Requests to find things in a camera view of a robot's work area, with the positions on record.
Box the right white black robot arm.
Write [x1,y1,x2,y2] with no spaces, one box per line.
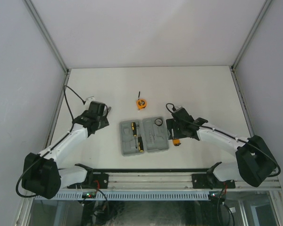
[167,107,281,188]

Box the orange hex key set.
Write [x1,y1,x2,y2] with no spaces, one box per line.
[172,139,181,146]

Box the orange tape measure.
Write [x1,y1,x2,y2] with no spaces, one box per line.
[136,99,147,110]

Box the black tape roll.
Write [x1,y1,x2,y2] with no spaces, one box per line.
[154,118,163,127]

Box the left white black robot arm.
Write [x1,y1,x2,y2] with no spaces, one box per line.
[16,101,111,199]

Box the right black camera cable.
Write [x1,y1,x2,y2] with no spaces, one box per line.
[165,103,281,177]

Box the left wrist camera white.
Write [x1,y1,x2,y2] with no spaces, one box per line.
[85,96,95,105]

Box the blue slotted cable duct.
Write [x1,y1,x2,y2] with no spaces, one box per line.
[34,191,214,201]

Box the left aluminium frame post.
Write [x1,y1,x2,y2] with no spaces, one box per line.
[22,0,69,75]

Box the grey plastic tool case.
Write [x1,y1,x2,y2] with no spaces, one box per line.
[119,116,169,156]

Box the aluminium frame post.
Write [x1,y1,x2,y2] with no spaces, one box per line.
[231,0,274,70]
[22,0,69,75]

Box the left black camera cable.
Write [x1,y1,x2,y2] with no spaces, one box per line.
[16,85,90,198]

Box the black yellow screwdriver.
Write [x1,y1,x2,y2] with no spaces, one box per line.
[137,136,144,152]
[131,122,137,137]

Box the black camera cable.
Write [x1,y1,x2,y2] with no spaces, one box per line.
[165,103,281,177]
[16,85,90,198]

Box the aluminium front rail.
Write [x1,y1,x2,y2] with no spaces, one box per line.
[58,170,281,189]

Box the right aluminium frame post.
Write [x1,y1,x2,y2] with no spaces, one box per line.
[231,0,274,70]

